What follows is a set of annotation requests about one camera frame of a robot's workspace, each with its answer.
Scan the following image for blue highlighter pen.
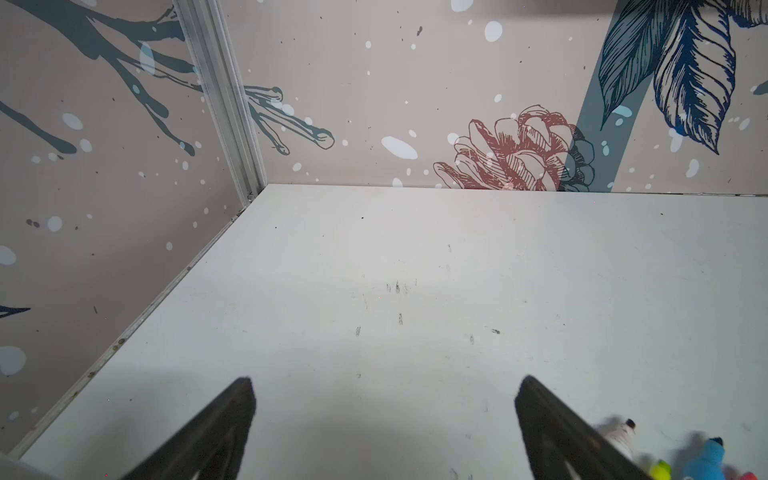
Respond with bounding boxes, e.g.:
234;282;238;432
682;437;725;480

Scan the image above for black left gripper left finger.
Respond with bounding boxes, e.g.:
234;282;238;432
124;377;257;480

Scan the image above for yellow highlighter pen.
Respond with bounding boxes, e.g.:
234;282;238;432
649;460;672;480

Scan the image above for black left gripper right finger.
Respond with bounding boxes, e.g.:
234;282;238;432
515;375;649;480

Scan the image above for white marker pen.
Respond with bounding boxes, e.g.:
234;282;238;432
604;419;636;461

